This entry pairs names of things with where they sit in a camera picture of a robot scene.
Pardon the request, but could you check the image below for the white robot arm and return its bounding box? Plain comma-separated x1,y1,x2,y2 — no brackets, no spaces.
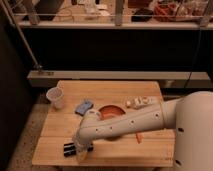
73,91,213,171

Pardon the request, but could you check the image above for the blue sponge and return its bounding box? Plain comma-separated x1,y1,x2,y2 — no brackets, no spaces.
75,100,94,116

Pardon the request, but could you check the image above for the orange bowl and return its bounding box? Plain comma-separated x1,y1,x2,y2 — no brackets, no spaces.
99,105,125,120

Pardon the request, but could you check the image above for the orange carrot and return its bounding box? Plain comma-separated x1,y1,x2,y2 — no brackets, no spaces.
135,133,143,144

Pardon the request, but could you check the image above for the wooden table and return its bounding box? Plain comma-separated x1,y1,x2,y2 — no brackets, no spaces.
32,81,174,167

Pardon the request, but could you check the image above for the upper workbench shelf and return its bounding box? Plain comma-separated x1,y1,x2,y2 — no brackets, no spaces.
9,0,213,31

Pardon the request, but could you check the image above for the metal diagonal pole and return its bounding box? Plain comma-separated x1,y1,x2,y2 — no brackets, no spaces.
2,0,54,76

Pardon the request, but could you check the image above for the grey metal rail beam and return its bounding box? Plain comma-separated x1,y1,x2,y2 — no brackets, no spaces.
27,70,213,89

